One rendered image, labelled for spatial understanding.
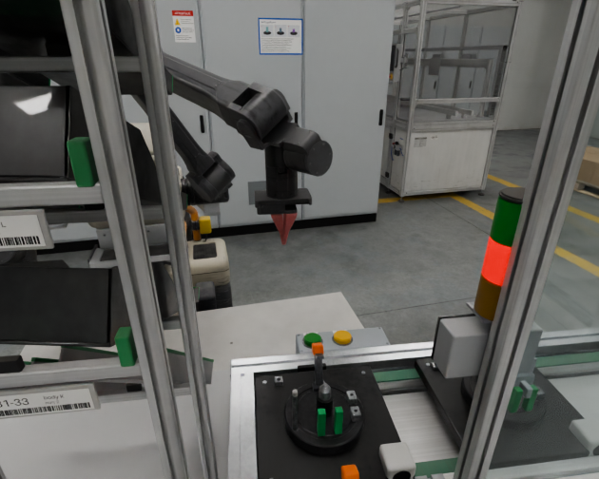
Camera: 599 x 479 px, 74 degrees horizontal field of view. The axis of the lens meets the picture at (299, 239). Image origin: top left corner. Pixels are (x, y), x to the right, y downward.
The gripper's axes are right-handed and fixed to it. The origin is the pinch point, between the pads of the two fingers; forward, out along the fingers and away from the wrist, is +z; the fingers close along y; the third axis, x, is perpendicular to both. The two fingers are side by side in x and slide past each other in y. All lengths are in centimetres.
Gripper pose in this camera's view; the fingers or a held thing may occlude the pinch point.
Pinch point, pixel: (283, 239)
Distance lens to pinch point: 76.0
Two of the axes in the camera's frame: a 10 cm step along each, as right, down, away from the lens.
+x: -1.2, -4.0, 9.1
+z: 0.1, 9.1, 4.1
